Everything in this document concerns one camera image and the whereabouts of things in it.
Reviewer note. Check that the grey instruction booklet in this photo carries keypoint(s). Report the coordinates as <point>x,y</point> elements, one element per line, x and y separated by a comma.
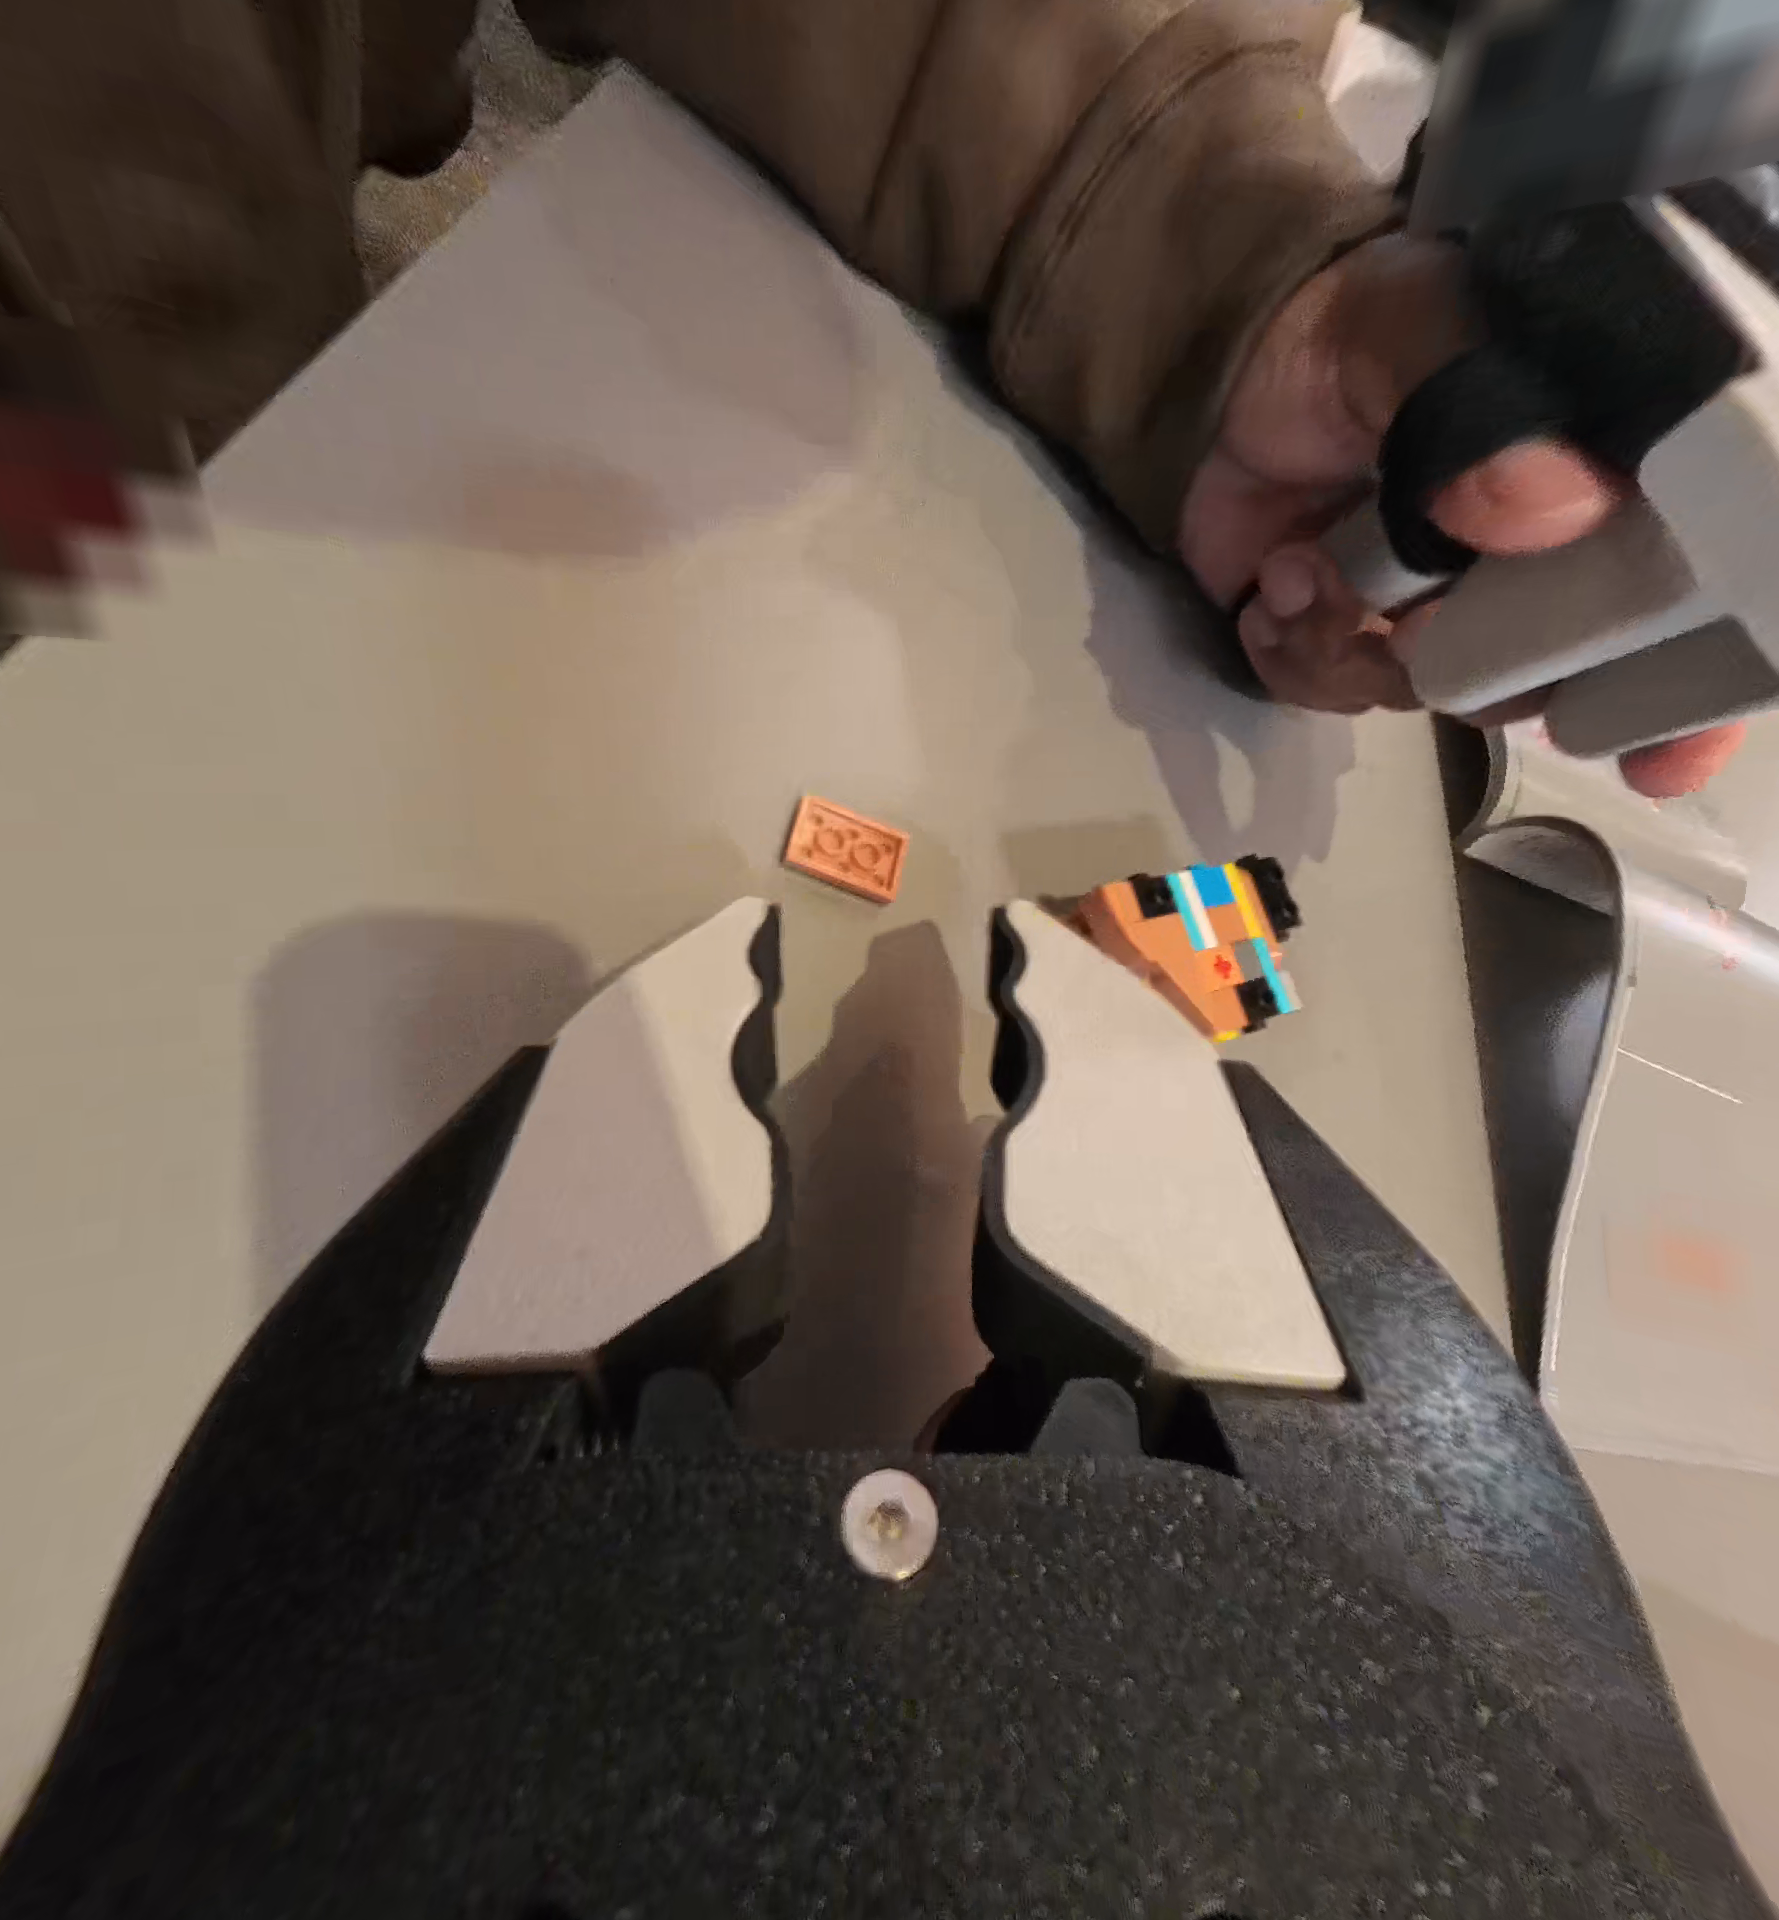
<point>1699,1200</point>

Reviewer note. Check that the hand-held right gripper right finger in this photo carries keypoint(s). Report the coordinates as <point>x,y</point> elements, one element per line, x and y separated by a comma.
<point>1158,1215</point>

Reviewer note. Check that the multicolour toy brick model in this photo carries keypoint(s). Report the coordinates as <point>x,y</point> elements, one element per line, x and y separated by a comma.
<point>1203,946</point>

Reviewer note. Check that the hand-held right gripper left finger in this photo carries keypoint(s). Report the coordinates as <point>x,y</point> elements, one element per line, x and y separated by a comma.
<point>620,1200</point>

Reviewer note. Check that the brown toy brick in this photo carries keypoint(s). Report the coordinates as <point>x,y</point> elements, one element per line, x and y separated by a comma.
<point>847,853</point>

